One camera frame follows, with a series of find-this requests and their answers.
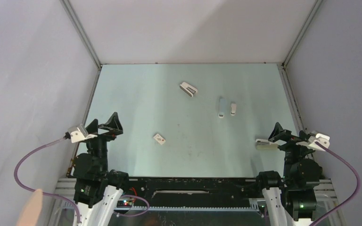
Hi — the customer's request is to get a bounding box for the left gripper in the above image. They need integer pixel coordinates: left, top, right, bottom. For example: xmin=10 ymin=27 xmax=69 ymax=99
xmin=85 ymin=112 xmax=123 ymax=172

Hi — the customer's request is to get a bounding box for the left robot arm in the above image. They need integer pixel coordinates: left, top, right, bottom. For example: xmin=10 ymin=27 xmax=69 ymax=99
xmin=68 ymin=112 xmax=130 ymax=226

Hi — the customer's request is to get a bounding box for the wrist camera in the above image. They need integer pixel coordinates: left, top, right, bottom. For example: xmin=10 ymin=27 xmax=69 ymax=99
xmin=297 ymin=131 xmax=330 ymax=152
xmin=67 ymin=124 xmax=98 ymax=143

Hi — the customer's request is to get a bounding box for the small white stapler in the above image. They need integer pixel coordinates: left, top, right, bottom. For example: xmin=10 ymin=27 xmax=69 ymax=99
xmin=230 ymin=103 xmax=237 ymax=116

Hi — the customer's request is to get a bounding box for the light blue stapler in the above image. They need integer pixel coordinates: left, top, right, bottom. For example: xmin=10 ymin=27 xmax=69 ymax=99
xmin=218 ymin=97 xmax=227 ymax=119

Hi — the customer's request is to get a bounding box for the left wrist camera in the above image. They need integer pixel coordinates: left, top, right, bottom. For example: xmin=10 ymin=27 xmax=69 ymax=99
xmin=67 ymin=124 xmax=98 ymax=143

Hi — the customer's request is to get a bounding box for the staple box sleeve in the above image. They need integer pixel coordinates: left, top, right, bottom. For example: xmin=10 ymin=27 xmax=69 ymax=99
xmin=153 ymin=133 xmax=166 ymax=145

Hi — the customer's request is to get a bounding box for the cream stapler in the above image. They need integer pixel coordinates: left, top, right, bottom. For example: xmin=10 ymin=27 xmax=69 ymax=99
xmin=255 ymin=139 xmax=279 ymax=150

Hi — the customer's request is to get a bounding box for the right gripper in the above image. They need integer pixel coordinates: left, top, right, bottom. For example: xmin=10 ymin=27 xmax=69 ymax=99
xmin=268 ymin=121 xmax=315 ymax=182

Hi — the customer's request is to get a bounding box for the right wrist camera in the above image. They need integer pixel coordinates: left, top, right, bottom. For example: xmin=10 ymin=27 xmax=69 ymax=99
xmin=297 ymin=131 xmax=330 ymax=152

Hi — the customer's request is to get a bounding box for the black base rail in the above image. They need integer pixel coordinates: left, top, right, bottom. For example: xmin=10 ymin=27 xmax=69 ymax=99
xmin=115 ymin=177 xmax=266 ymax=213

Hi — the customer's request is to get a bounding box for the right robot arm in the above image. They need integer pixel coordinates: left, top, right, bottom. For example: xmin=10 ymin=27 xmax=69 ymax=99
xmin=255 ymin=122 xmax=326 ymax=226

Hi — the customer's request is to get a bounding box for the beige object in corner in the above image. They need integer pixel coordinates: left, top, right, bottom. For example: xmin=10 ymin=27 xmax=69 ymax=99
xmin=16 ymin=189 xmax=43 ymax=226

